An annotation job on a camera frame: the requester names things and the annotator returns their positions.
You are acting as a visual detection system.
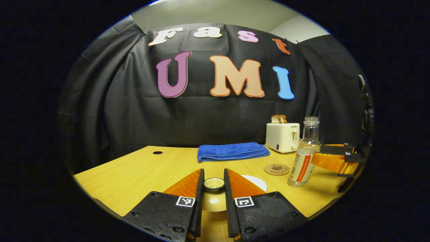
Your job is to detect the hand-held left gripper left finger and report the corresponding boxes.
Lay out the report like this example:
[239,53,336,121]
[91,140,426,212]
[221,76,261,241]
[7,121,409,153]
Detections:
[123,168,205,242]

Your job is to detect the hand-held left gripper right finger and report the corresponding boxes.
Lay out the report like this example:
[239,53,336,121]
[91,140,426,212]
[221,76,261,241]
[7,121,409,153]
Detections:
[224,168,308,242]

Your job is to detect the cream teacup lid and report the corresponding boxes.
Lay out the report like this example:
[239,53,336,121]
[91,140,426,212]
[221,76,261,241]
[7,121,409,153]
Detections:
[202,177,227,212]

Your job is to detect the clear water bottle orange label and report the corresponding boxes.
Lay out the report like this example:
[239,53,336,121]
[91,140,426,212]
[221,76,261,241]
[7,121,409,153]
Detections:
[287,117,321,188]

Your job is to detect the cream white teacup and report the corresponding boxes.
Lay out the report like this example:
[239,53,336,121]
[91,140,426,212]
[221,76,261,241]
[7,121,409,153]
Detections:
[241,175,268,193]

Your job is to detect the round brown coaster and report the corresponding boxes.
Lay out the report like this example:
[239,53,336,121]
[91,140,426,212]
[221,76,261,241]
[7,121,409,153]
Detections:
[264,163,291,176]

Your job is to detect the folded blue towel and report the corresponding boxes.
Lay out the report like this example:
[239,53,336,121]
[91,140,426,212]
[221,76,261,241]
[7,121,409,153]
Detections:
[197,142,270,163]

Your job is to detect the white toaster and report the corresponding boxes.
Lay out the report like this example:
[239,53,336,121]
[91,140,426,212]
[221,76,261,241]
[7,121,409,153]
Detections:
[265,122,300,154]

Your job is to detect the black backdrop cloth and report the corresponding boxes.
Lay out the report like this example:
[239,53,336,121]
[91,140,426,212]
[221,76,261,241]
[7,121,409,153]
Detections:
[59,15,373,175]

